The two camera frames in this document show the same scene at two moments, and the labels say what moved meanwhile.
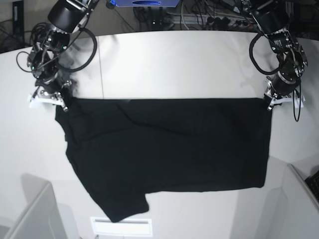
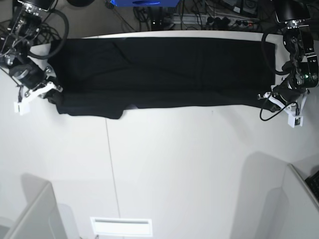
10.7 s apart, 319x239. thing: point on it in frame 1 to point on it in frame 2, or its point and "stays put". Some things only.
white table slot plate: x=129 y=226 stays put
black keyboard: x=313 y=181 stays put
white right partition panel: x=299 y=218 stays put
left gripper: x=55 y=87 to x=31 y=76
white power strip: x=212 y=20 stays put
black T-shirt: x=124 y=148 to x=105 y=77
